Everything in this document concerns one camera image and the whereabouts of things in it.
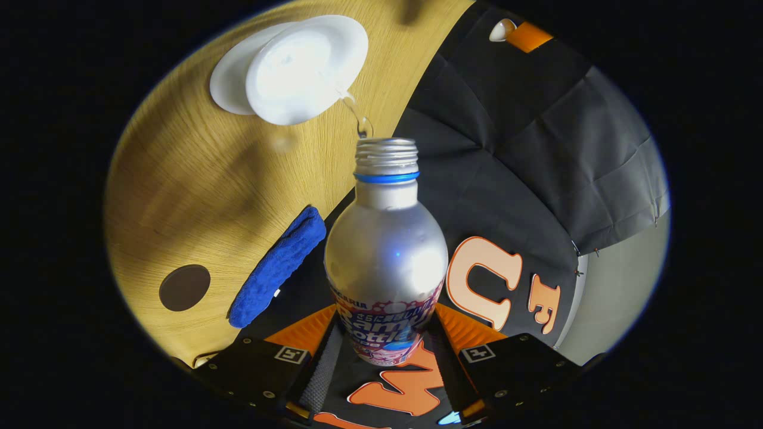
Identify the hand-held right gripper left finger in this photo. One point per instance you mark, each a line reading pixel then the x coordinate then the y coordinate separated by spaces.
pixel 316 375

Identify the white saucer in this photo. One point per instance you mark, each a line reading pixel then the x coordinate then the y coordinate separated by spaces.
pixel 229 83

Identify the dark round coaster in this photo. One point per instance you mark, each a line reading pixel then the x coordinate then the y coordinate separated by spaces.
pixel 185 288

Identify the white teacup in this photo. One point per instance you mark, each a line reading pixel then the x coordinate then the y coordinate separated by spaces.
pixel 298 71

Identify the blue towel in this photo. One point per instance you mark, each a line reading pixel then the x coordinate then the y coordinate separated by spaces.
pixel 274 271

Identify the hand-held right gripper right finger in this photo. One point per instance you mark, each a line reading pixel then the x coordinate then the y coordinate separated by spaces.
pixel 462 387

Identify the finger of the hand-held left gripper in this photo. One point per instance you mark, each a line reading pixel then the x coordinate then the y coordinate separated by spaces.
pixel 530 37

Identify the clear water stream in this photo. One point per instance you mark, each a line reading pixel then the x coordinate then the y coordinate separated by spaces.
pixel 357 116

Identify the silver water bottle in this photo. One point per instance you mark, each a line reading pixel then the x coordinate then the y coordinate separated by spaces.
pixel 387 256

